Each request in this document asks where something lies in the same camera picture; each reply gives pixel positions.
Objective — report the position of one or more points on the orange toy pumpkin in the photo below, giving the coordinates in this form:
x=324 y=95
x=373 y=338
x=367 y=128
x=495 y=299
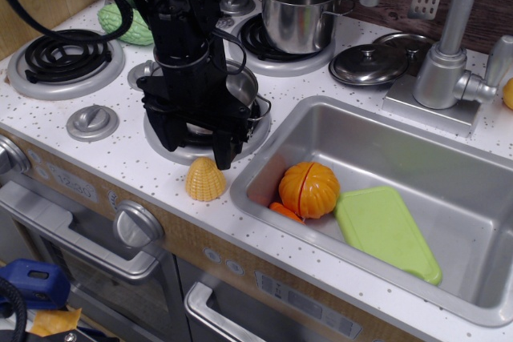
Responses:
x=309 y=189

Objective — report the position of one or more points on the grey stove knob middle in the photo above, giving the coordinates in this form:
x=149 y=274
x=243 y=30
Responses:
x=146 y=69

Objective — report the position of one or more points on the round oven dial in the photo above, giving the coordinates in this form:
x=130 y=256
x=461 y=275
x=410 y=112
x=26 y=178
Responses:
x=135 y=226

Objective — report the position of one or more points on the yellow toy fruit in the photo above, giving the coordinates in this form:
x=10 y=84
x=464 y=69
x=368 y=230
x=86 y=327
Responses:
x=508 y=94

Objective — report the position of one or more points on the oven door handle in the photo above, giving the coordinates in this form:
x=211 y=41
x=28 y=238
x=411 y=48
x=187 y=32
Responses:
x=53 y=223
x=196 y=306

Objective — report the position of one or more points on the black burner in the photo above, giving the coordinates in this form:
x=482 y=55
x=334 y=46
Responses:
x=47 y=69
x=201 y=145
x=262 y=58

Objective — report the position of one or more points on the green cutting board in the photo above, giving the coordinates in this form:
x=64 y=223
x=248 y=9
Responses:
x=377 y=221

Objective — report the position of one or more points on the left edge oven dial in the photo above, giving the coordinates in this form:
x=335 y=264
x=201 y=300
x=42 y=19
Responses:
x=12 y=157

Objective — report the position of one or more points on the grey toy faucet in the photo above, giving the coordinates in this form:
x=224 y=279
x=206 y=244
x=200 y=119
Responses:
x=445 y=95

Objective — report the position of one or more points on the steel pot lid front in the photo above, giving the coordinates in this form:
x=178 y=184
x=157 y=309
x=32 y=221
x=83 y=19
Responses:
x=369 y=65

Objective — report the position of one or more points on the grey stove knob front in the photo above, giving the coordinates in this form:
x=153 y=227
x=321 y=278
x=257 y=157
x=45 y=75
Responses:
x=92 y=123

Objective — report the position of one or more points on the tall steel pot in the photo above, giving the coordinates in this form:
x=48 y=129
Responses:
x=301 y=26

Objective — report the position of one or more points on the orange toy slice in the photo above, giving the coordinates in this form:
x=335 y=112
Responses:
x=283 y=210

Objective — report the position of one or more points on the right oven door handle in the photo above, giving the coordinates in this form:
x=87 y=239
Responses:
x=196 y=306

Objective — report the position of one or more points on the steel sink basin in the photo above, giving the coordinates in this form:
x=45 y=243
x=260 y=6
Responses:
x=459 y=196

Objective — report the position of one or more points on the steel pot lid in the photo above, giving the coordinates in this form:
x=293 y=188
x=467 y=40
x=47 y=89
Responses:
x=415 y=46
x=369 y=65

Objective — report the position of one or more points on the blue clamp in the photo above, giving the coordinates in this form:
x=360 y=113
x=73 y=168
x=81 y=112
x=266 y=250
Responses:
x=43 y=286

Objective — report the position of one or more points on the steel pot lid back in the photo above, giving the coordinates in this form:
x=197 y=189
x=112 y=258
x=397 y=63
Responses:
x=415 y=46

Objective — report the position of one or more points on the grey stove knob back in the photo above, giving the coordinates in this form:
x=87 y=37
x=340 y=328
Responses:
x=237 y=7

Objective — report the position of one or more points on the yellow tape piece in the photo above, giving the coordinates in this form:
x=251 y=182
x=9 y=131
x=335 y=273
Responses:
x=51 y=322

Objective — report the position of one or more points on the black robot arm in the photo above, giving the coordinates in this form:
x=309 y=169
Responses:
x=189 y=21

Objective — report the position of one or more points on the back right black burner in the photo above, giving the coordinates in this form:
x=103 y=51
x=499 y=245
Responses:
x=262 y=58

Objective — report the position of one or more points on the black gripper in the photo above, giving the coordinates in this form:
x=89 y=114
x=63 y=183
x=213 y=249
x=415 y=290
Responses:
x=192 y=89

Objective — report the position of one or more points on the front left black burner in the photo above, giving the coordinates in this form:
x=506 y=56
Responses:
x=47 y=69

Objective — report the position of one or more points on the yellow toy corn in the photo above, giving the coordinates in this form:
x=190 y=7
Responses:
x=204 y=181

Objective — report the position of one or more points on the green toy bitter gourd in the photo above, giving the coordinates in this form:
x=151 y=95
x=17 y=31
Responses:
x=110 y=19

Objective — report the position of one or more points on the left oven door handle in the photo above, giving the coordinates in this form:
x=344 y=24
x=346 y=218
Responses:
x=53 y=223

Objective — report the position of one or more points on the steel masher utensil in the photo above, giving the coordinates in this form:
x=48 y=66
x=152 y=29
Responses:
x=225 y=22

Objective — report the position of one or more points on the grey stove knob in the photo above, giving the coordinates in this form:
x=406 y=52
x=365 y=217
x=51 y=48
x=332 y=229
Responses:
x=146 y=69
x=237 y=7
x=92 y=123

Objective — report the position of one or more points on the front right black burner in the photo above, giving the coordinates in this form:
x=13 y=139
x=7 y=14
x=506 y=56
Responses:
x=201 y=145

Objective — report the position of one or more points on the small steel pan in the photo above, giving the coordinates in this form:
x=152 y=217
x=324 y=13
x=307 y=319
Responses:
x=244 y=87

